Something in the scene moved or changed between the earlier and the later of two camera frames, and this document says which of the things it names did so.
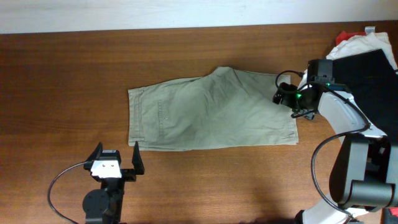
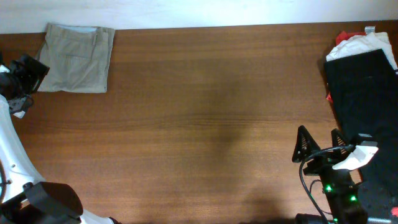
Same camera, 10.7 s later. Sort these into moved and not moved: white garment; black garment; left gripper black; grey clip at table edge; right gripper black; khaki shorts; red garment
Moved: left gripper black; khaki shorts; right gripper black
Not moved: red garment; white garment; black garment; grey clip at table edge
